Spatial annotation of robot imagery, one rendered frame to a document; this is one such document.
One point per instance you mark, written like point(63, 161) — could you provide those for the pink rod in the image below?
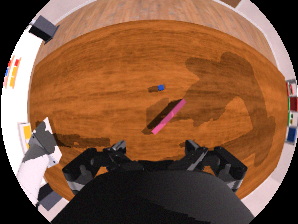
point(162, 123)

